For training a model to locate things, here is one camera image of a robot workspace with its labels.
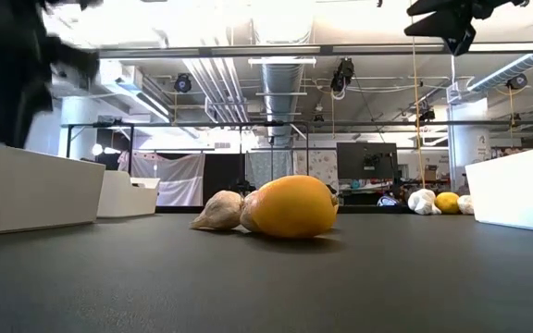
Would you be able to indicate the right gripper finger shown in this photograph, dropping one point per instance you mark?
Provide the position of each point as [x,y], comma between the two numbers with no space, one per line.
[442,7]
[456,32]

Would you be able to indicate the orange citrus fruit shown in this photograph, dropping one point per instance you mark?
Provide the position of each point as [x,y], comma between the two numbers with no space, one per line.
[294,208]

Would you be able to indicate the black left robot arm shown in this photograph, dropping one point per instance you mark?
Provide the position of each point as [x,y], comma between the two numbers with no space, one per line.
[7,69]

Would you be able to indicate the background black robot arm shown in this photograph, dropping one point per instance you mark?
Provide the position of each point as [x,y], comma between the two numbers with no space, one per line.
[244,186]

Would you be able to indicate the black hanging ceiling device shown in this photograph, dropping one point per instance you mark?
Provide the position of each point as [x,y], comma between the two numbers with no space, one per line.
[343,74]

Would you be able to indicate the cardboard box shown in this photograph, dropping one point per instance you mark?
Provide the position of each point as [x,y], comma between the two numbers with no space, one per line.
[430,172]

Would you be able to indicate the black monitor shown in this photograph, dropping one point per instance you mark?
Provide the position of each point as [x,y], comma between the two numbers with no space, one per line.
[366,159]

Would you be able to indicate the white plastic bin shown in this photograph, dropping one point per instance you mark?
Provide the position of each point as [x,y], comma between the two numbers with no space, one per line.
[516,189]
[30,189]
[125,196]

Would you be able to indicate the large white garlic bulb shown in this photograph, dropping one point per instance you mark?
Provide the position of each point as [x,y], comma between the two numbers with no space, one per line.
[421,201]

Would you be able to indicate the blue and white object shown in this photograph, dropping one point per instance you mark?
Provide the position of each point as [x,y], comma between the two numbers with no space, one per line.
[387,201]

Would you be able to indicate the floral hanging cloth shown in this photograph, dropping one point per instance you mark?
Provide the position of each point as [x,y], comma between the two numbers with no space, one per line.
[317,164]

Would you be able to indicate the grey patterned hanging cloth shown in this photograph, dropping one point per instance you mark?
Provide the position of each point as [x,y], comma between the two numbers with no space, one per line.
[266,166]

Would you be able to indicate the white hanging cloth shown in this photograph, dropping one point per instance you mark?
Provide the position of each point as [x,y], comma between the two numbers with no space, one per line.
[178,180]

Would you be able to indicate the silver overhead frame beam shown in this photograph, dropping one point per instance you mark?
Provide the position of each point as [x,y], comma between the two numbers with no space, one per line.
[294,49]

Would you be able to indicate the silver ventilation duct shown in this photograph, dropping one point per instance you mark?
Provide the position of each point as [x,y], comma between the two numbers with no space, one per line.
[281,92]

